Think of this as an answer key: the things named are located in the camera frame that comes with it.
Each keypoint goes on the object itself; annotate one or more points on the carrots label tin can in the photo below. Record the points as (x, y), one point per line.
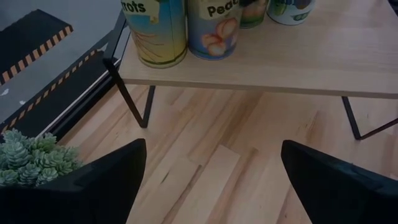
(155, 34)

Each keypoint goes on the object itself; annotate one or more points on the white blue label tin can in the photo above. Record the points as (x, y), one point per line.
(290, 11)

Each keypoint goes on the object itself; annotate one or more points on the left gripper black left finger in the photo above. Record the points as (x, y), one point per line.
(77, 199)

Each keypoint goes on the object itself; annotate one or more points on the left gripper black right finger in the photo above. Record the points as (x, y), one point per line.
(348, 196)

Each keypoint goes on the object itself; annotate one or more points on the green succulent in pot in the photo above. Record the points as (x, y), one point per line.
(31, 158)

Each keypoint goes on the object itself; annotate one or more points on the wooden shelf black metal frame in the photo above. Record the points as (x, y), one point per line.
(295, 56)

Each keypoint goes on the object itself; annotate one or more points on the green orange label tin can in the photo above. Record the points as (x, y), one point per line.
(253, 15)

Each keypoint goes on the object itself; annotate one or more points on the black orange-striped floor mat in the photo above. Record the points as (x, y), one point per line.
(25, 40)
(53, 102)

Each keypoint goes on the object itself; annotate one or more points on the peaches label tin can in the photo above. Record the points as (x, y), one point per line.
(214, 34)

